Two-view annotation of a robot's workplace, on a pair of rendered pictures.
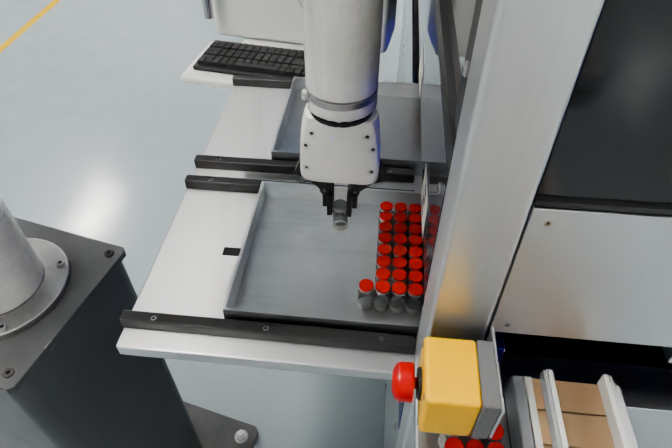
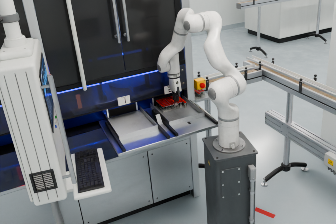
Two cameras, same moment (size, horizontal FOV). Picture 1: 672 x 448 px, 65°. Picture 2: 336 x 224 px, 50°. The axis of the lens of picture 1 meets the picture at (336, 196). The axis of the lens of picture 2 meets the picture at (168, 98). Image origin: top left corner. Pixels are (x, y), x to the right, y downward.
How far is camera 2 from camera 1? 2.60 m
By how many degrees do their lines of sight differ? 92
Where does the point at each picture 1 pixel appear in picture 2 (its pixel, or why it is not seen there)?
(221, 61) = (99, 176)
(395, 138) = (131, 120)
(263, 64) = (94, 166)
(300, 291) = (190, 113)
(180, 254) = (197, 127)
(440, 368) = (200, 79)
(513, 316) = not seen: hidden behind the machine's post
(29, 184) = not seen: outside the picture
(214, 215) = (182, 129)
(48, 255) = (216, 143)
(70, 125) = not seen: outside the picture
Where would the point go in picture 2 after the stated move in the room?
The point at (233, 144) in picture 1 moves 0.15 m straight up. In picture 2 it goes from (155, 138) to (153, 116)
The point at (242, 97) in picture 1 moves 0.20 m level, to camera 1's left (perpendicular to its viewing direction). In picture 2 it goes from (131, 147) to (146, 163)
